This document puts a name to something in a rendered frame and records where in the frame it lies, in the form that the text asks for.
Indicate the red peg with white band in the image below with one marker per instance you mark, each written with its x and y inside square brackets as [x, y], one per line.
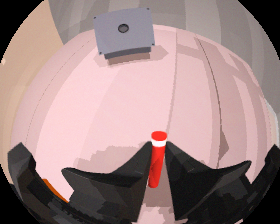
[158, 151]

